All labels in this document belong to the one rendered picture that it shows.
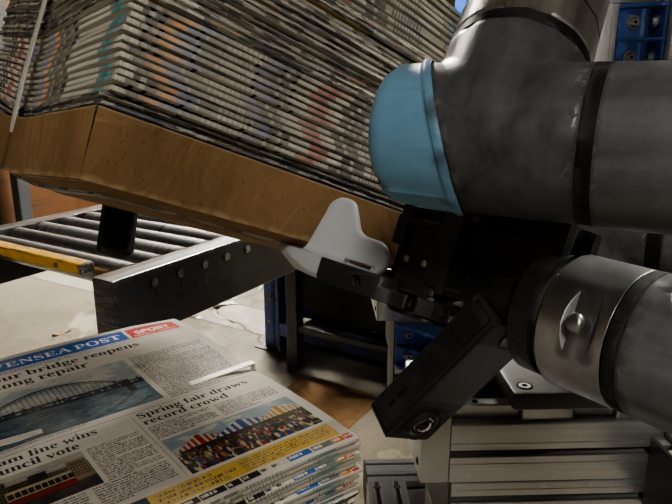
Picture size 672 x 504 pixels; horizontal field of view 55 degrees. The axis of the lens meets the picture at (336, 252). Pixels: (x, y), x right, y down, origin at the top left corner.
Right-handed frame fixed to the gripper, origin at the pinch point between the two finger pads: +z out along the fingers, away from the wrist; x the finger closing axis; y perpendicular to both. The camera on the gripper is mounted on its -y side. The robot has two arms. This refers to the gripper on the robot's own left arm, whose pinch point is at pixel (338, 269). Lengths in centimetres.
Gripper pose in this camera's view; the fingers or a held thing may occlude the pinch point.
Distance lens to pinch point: 51.5
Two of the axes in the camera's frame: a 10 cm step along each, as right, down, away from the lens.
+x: -7.4, -2.0, -6.4
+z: -6.1, -2.1, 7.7
